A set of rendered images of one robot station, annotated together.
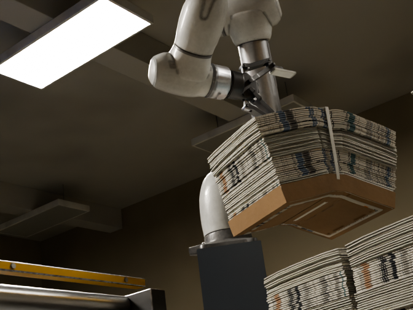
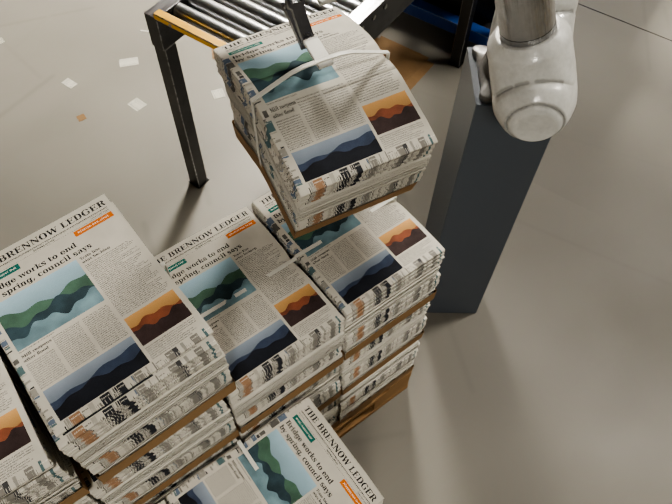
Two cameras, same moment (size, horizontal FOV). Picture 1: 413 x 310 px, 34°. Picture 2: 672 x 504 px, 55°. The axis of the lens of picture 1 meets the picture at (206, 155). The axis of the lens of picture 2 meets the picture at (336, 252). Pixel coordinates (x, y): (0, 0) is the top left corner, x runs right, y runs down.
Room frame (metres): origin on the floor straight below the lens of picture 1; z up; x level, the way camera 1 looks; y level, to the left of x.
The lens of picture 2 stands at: (1.67, -1.20, 2.04)
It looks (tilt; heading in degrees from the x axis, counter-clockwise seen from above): 57 degrees down; 87
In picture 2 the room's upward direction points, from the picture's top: 2 degrees clockwise
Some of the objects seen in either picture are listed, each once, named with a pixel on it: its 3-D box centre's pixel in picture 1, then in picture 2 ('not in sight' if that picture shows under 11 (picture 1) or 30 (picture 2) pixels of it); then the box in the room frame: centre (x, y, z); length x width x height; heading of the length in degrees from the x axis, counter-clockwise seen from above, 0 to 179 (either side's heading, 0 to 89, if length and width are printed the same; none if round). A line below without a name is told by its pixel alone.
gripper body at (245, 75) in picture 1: (241, 86); not in sight; (1.61, -0.12, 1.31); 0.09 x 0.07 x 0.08; 117
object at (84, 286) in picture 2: not in sight; (83, 302); (1.26, -0.66, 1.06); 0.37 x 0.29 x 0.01; 128
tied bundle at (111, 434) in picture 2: not in sight; (108, 338); (1.28, -0.68, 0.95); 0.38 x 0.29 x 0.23; 128
